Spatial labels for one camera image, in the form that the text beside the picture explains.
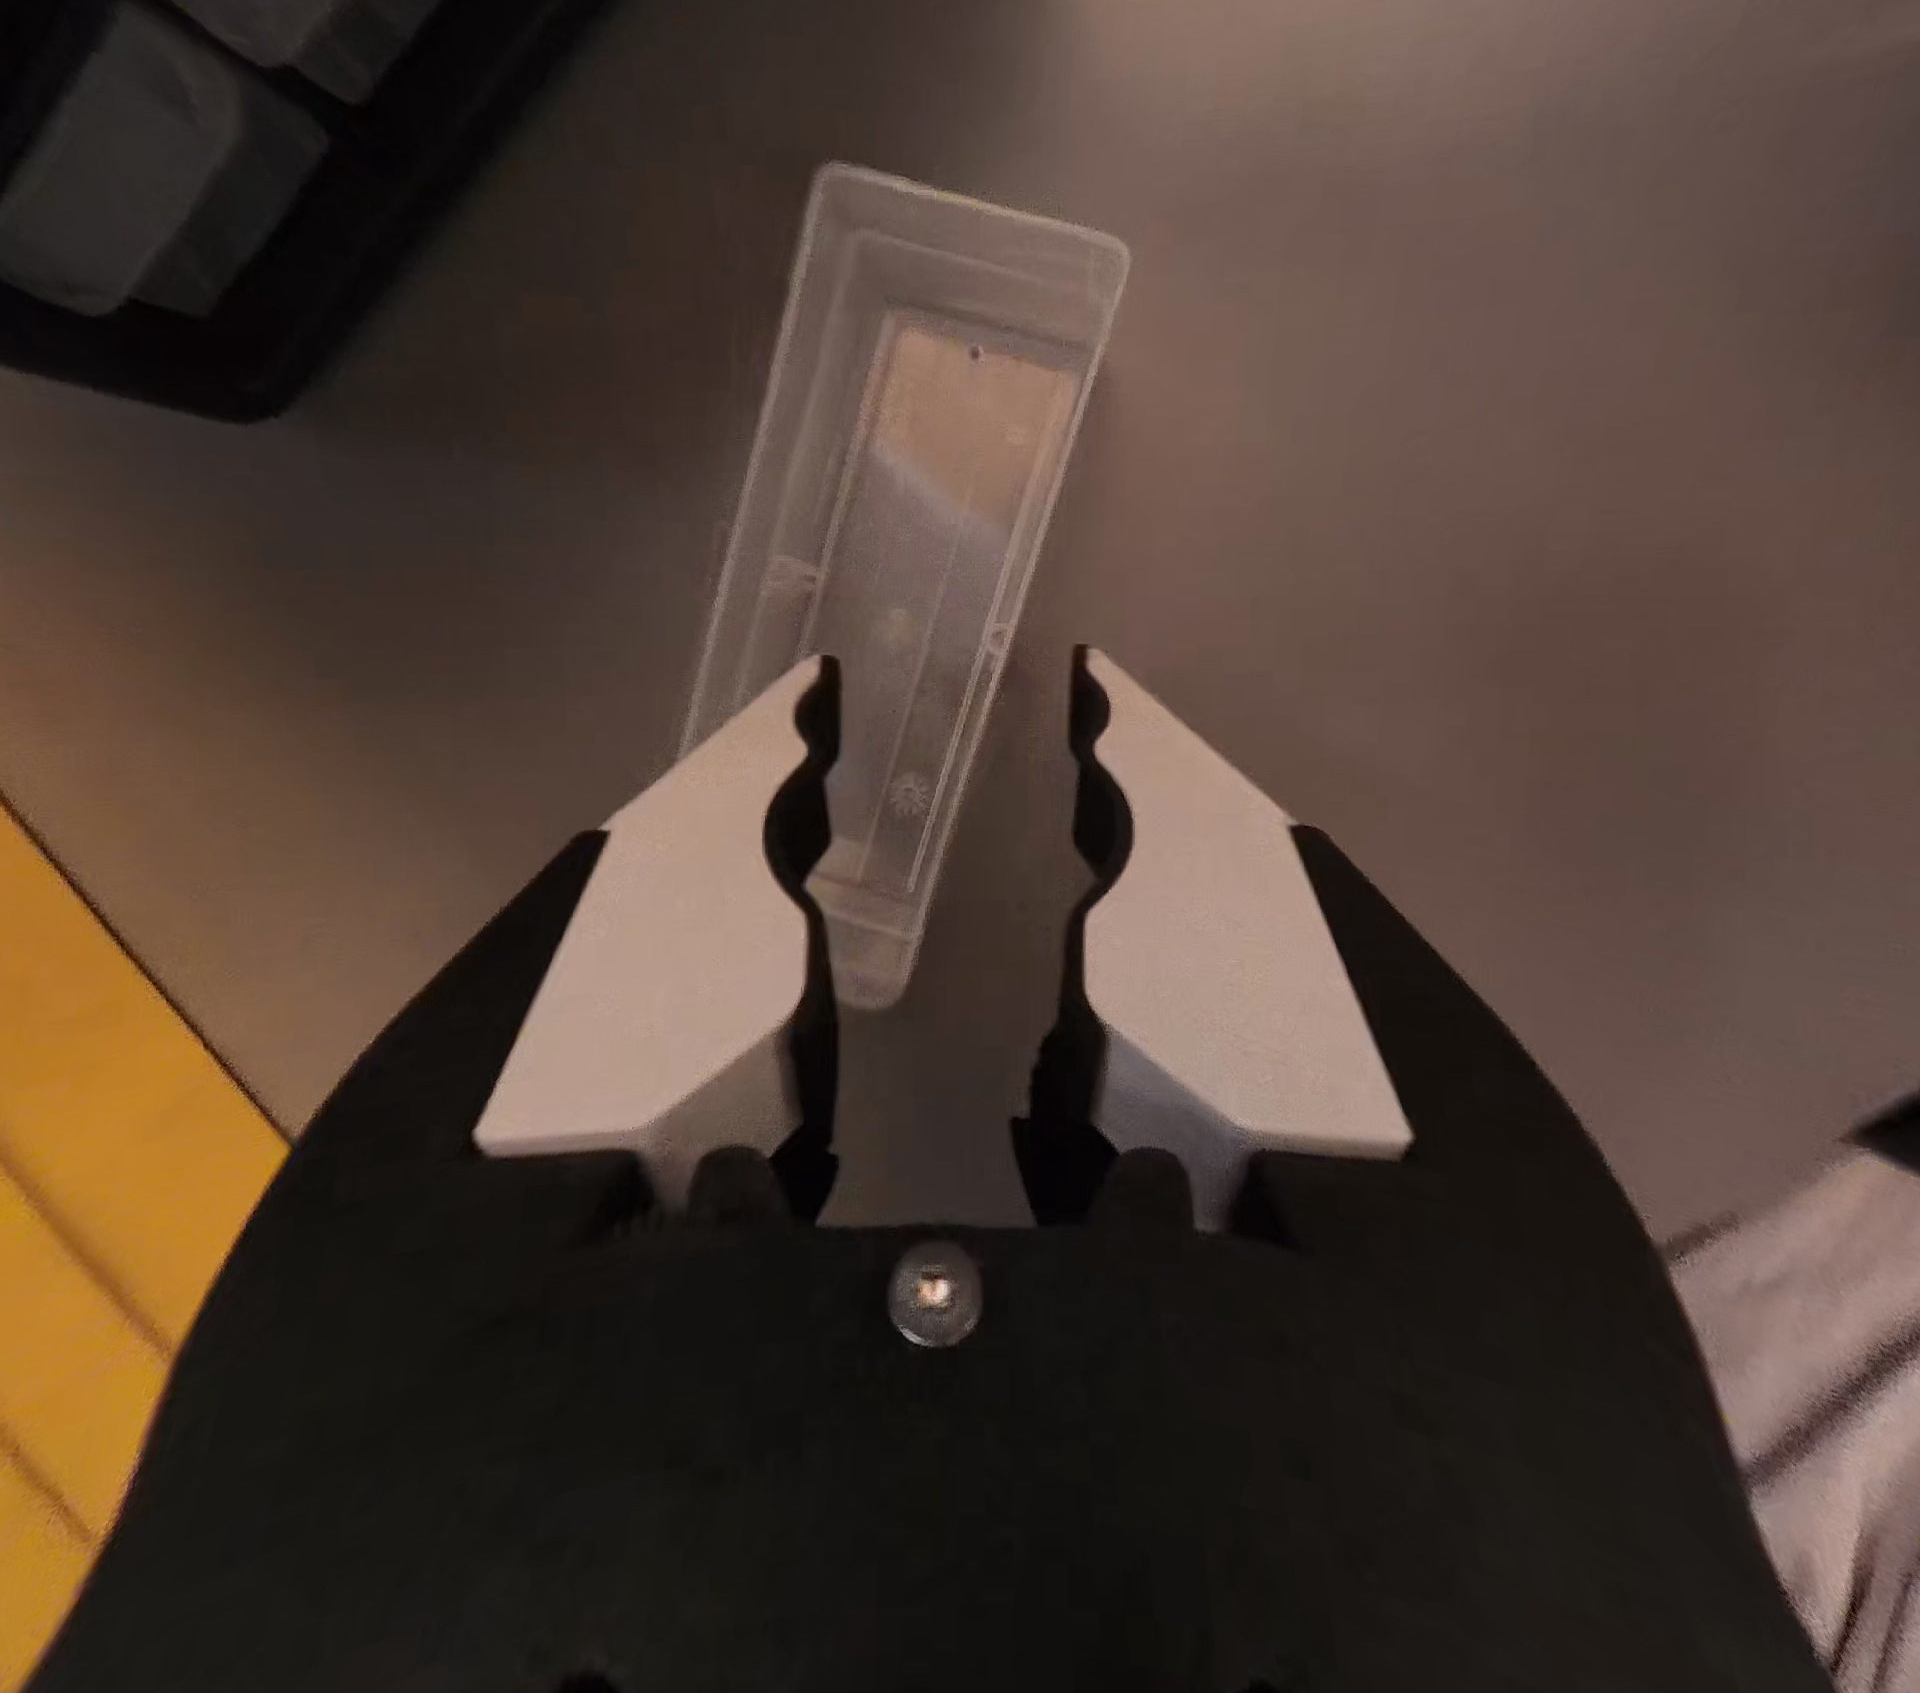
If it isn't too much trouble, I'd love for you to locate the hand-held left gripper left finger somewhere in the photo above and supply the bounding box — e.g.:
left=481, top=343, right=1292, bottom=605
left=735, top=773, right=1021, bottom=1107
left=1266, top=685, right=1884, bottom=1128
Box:
left=471, top=653, right=841, bottom=1222

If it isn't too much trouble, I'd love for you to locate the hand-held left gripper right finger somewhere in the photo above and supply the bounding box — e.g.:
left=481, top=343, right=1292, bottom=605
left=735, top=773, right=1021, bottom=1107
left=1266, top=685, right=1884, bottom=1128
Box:
left=1012, top=639, right=1418, bottom=1233

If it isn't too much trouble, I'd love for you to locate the clear plastic drawer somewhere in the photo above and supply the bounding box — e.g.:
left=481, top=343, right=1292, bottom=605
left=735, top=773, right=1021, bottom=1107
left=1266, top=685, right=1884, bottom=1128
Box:
left=680, top=157, right=1133, bottom=1012

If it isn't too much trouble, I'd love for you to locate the black drawer cabinet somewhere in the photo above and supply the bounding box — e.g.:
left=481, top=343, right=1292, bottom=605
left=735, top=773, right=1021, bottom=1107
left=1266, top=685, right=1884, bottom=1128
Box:
left=0, top=0, right=815, bottom=421

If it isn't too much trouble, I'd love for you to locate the yellow plastic bin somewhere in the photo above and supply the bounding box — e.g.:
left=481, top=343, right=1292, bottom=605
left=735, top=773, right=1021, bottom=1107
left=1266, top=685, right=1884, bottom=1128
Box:
left=0, top=793, right=298, bottom=1646

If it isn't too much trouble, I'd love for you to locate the person's white shirt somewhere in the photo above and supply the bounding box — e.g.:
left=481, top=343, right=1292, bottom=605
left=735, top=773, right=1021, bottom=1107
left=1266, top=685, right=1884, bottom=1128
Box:
left=1659, top=1144, right=1920, bottom=1678

